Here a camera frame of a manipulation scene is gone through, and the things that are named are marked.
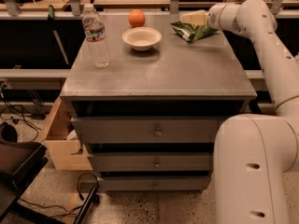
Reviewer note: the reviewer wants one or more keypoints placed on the orange fruit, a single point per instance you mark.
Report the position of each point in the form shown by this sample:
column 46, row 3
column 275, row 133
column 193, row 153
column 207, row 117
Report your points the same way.
column 136, row 18

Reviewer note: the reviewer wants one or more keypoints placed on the clear plastic water bottle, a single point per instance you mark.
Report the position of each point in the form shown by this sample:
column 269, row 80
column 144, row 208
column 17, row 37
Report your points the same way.
column 96, row 37

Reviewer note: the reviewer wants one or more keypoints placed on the bottom grey drawer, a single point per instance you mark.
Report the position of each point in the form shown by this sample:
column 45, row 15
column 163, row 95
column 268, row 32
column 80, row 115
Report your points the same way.
column 156, row 183

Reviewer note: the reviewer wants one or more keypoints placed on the green jalapeno chip bag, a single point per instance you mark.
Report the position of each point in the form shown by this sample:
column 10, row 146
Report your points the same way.
column 192, row 32

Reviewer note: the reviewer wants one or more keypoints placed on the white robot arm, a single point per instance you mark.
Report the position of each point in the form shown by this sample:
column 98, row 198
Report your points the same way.
column 252, row 152

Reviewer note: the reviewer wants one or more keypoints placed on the light wooden box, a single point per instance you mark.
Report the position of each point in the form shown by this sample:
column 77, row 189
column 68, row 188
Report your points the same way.
column 66, row 151

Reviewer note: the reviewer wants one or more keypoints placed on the grey drawer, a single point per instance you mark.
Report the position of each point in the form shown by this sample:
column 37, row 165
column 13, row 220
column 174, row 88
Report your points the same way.
column 145, row 130
column 149, row 162
column 156, row 183

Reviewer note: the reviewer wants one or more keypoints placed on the top grey drawer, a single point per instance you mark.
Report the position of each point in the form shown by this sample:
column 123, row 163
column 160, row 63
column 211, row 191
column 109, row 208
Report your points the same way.
column 145, row 130

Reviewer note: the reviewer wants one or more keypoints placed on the grey drawer cabinet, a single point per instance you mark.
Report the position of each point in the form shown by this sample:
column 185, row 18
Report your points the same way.
column 174, row 79

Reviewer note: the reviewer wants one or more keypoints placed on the middle grey drawer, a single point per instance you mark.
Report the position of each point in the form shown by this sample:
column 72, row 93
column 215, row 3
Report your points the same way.
column 149, row 162

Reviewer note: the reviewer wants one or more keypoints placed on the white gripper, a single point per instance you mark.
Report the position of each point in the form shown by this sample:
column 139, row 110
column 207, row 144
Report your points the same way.
column 213, row 19

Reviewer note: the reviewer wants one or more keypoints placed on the white paper bowl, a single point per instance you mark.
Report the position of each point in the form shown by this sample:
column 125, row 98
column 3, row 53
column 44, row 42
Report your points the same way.
column 141, row 38

